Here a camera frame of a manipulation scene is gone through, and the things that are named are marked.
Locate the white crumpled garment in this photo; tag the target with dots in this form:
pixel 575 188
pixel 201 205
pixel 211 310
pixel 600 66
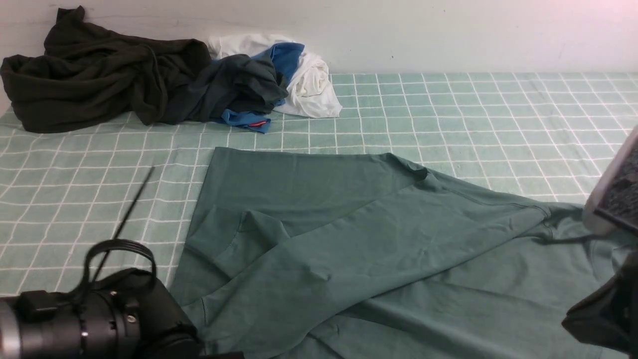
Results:
pixel 311 91

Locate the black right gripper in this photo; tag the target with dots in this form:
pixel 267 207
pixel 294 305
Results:
pixel 609 317

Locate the green checkered tablecloth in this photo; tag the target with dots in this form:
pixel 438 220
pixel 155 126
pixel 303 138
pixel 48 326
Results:
pixel 541 135

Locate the dark grey crumpled garment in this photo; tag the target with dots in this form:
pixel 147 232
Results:
pixel 201 99

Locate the blue crumpled garment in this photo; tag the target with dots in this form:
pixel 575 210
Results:
pixel 286 60

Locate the green long sleeve shirt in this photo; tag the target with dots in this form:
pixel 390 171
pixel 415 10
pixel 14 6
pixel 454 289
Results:
pixel 295 256

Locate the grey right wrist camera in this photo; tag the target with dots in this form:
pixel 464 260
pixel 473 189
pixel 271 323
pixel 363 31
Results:
pixel 613 203

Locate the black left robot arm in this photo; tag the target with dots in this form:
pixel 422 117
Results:
pixel 40 325

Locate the dark olive crumpled garment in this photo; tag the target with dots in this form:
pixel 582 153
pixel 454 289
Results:
pixel 88 75

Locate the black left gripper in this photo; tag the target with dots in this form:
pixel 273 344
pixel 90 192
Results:
pixel 131 315

